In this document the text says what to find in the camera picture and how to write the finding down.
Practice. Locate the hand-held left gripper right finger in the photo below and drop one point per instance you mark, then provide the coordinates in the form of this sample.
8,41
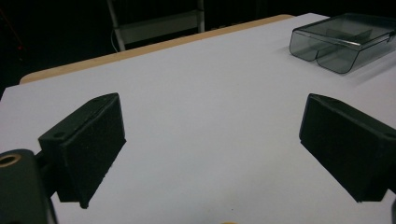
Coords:
345,146

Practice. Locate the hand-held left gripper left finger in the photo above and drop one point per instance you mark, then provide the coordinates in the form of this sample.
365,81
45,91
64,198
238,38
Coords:
87,146

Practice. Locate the clear grey compartment box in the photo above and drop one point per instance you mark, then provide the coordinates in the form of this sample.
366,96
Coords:
339,46

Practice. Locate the grey metal stand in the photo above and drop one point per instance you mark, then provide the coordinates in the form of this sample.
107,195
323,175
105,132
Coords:
155,28

